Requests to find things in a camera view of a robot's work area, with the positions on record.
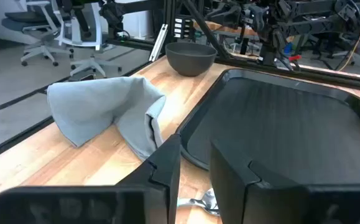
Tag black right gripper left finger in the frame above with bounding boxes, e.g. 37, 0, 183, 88
116, 133, 182, 224

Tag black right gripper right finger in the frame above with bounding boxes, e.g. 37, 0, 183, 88
210, 139, 310, 224

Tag spoon with green handle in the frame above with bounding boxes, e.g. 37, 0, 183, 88
177, 188, 221, 217

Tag grey cloth napkin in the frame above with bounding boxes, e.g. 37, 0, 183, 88
46, 76, 167, 162

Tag black bowl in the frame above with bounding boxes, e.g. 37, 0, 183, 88
165, 42, 218, 78

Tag black plastic tray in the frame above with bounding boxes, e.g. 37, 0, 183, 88
175, 68, 360, 187

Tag white grey office chair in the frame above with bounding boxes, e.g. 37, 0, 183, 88
1, 0, 75, 68
50, 0, 123, 78

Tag silver aluminium bracket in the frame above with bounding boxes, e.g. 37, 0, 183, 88
148, 24, 169, 62

